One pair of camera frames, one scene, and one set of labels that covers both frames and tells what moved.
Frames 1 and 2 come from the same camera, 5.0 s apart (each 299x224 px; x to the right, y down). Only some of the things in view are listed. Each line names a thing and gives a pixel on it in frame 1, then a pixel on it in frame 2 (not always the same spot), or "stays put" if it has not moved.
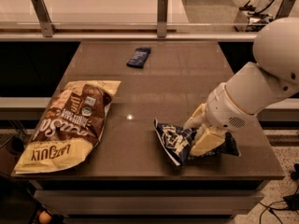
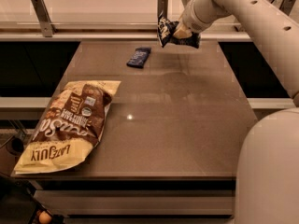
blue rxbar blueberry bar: (139, 57) stays put
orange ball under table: (45, 217) stays put
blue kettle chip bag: (177, 143) → (165, 29)
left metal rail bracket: (40, 8) stays put
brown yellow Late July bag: (69, 126) stays put
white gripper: (224, 110) → (192, 21)
